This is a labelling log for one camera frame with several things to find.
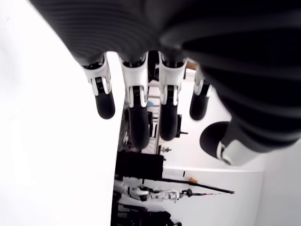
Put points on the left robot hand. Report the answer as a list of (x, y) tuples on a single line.
[(211, 47)]

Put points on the metal shelf rack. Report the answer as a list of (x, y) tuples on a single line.
[(152, 94)]

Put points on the long black pole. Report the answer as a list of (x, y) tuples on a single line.
[(211, 187)]

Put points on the black cabinet box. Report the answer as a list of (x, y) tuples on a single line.
[(138, 167)]

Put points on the black backpack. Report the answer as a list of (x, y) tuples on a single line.
[(157, 219)]

